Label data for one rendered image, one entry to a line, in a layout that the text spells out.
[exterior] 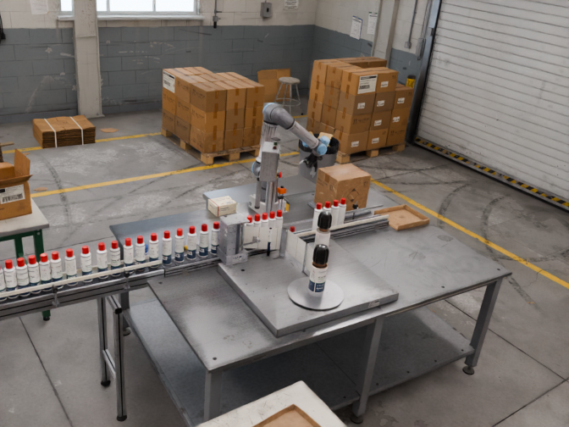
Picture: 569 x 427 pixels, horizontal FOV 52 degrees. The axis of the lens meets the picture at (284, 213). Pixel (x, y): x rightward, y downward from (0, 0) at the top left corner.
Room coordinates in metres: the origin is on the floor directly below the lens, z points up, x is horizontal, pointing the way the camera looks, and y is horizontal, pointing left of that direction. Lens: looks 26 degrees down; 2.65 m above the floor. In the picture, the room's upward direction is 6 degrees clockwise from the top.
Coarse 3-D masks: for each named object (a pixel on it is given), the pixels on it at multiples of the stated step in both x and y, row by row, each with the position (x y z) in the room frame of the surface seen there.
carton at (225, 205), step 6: (216, 198) 3.69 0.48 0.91; (222, 198) 3.70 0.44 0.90; (228, 198) 3.71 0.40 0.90; (210, 204) 3.63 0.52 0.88; (216, 204) 3.59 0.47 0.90; (222, 204) 3.60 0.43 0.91; (228, 204) 3.62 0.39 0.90; (234, 204) 3.64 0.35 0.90; (210, 210) 3.63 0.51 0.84; (216, 210) 3.56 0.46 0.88; (222, 210) 3.59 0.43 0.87; (228, 210) 3.62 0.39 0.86; (234, 210) 3.64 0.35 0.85
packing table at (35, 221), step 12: (24, 216) 3.37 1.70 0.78; (36, 216) 3.39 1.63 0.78; (0, 228) 3.19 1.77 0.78; (12, 228) 3.20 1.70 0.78; (24, 228) 3.22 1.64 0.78; (36, 228) 3.26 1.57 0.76; (0, 240) 3.17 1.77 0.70; (36, 240) 3.30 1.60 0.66; (36, 252) 3.29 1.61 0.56; (48, 312) 3.31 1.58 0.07
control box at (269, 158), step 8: (264, 144) 3.30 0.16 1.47; (272, 144) 3.32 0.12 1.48; (264, 152) 3.19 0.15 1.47; (272, 152) 3.19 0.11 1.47; (264, 160) 3.19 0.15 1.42; (272, 160) 3.19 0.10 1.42; (264, 168) 3.19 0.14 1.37; (272, 168) 3.19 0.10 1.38; (264, 176) 3.19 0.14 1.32; (272, 176) 3.18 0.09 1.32
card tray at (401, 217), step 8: (384, 208) 3.89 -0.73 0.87; (392, 208) 3.94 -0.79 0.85; (400, 208) 3.98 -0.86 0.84; (408, 208) 3.97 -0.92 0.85; (392, 216) 3.85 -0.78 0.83; (400, 216) 3.86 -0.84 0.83; (408, 216) 3.88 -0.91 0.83; (416, 216) 3.89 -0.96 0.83; (424, 216) 3.83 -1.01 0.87; (392, 224) 3.72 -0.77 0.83; (400, 224) 3.73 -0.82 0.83; (408, 224) 3.68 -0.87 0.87; (416, 224) 3.72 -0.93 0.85; (424, 224) 3.77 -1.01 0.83
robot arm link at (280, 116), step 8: (272, 112) 3.81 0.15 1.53; (280, 112) 3.78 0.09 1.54; (272, 120) 3.81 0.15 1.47; (280, 120) 3.76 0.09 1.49; (288, 120) 3.77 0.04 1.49; (288, 128) 3.77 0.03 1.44; (296, 128) 3.80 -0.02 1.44; (304, 136) 3.83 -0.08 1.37; (312, 136) 3.88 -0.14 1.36; (312, 144) 3.87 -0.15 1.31; (320, 144) 3.90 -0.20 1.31; (320, 152) 3.87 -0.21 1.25
